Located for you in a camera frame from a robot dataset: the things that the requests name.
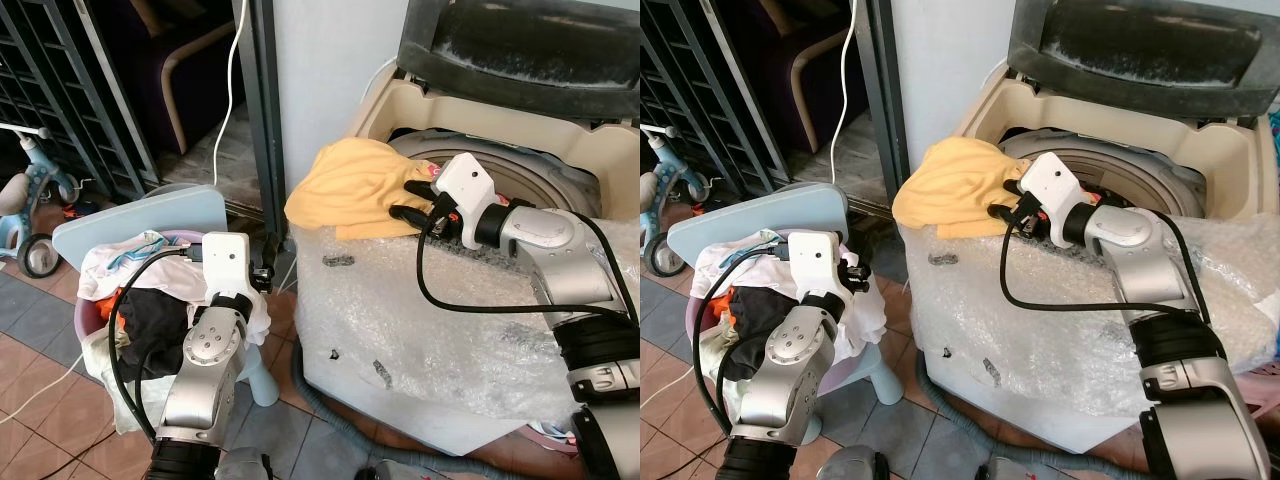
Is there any dark grey washer lid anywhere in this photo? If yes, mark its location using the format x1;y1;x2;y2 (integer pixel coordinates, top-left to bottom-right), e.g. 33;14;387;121
1007;0;1280;123
396;0;641;97

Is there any white garment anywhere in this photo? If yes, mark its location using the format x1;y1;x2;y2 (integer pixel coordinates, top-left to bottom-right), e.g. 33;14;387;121
77;229;273;348
691;230;888;348

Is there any light blue child tricycle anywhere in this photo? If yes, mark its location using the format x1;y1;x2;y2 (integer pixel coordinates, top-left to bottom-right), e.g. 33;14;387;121
640;124;693;280
0;124;83;280

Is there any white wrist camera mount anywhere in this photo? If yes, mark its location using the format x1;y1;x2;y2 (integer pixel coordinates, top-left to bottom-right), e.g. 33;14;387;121
433;152;498;250
1019;151;1085;247
785;229;843;303
198;231;253;303

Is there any light blue plastic chair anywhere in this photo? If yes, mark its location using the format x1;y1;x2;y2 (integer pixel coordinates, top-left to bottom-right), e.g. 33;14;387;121
51;184;284;409
666;182;907;407

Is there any purple armchair with beige trim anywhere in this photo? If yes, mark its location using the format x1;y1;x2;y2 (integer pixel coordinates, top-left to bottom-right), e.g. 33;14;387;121
738;0;853;157
98;0;244;157

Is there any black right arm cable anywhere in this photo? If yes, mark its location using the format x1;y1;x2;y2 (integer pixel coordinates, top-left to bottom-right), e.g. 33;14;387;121
996;205;1226;336
414;208;641;331

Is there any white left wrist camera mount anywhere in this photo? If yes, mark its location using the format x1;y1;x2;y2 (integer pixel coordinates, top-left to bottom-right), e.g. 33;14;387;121
198;231;253;303
785;229;843;303

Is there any dark grey door frame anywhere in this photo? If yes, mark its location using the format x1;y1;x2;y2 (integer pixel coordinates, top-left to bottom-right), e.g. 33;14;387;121
244;0;293;239
854;0;913;223

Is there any beige top-load washing machine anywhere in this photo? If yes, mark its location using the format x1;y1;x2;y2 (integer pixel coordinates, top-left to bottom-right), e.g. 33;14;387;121
895;0;1280;453
288;0;641;458

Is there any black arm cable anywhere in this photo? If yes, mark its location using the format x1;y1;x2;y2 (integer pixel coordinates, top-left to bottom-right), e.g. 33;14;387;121
996;205;1226;336
414;208;641;331
714;246;793;441
107;246;206;443

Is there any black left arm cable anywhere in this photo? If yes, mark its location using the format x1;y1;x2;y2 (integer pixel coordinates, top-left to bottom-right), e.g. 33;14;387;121
107;246;206;443
714;246;793;441

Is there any thin white floor cable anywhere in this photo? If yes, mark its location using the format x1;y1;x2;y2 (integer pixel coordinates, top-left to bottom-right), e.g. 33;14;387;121
0;348;88;423
640;355;693;413

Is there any white hanging cable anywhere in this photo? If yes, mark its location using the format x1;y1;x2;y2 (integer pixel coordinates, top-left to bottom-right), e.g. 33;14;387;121
212;0;250;183
829;0;860;183

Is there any yellow garment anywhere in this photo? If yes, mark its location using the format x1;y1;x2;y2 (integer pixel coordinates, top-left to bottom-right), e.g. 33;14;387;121
891;136;1033;240
284;137;438;242

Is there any cream cloth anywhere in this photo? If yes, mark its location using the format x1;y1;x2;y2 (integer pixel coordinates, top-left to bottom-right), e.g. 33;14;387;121
696;332;749;433
84;328;153;438

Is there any purple plastic laundry basket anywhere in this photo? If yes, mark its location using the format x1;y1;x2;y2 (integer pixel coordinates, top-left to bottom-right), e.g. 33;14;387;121
684;230;883;391
74;228;269;403

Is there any clear bubble wrap sheet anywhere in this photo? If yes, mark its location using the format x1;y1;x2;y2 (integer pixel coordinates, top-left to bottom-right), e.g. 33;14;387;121
293;212;641;423
898;212;1280;419

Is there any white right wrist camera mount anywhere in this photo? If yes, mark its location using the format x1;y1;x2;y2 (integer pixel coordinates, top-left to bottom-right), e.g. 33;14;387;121
1019;151;1085;247
433;152;498;250

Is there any grey corrugated drain hose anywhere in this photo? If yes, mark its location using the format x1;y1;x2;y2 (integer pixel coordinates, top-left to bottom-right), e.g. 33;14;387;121
914;378;1146;473

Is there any black garment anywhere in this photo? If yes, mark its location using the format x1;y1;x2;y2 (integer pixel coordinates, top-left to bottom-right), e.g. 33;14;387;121
721;286;803;383
117;287;198;383

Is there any black metal grille gate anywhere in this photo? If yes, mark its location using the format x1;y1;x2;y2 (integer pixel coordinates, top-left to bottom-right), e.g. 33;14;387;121
640;0;793;203
0;0;153;203

